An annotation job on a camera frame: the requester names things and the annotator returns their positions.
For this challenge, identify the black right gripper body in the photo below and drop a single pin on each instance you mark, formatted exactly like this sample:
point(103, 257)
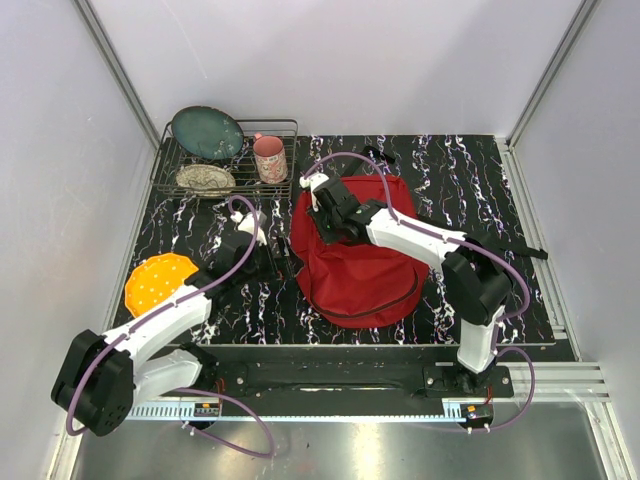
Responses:
point(327, 225)

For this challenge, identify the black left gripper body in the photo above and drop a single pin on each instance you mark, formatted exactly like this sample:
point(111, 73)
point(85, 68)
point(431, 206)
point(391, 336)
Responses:
point(263, 266)

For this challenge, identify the red student backpack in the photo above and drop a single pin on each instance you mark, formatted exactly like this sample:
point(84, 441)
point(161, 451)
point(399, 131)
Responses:
point(360, 270)

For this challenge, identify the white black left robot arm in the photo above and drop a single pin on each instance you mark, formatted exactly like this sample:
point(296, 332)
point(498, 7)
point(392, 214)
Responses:
point(104, 376)

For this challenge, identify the pink cartoon mug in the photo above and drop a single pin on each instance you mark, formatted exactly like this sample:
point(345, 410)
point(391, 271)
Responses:
point(270, 158)

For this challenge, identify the speckled beige small plate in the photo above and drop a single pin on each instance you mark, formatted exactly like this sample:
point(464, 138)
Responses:
point(205, 180)

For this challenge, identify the orange plastic plate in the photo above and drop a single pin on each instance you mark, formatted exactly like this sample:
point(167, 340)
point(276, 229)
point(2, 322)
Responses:
point(155, 280)

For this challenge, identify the teal ceramic plate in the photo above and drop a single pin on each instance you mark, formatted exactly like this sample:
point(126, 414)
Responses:
point(207, 132)

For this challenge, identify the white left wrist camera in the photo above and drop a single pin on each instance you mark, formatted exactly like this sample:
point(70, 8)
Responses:
point(251, 224)

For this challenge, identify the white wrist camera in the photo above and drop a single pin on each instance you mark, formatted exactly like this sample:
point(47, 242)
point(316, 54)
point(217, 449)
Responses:
point(251, 224)
point(312, 183)

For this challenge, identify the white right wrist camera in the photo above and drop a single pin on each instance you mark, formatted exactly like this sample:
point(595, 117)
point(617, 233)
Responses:
point(312, 183)

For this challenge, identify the dark wire dish rack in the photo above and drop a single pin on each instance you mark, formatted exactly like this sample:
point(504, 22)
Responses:
point(171, 157)

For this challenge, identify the aluminium frame rail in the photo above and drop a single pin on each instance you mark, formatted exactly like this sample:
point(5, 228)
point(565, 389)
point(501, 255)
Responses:
point(541, 382)

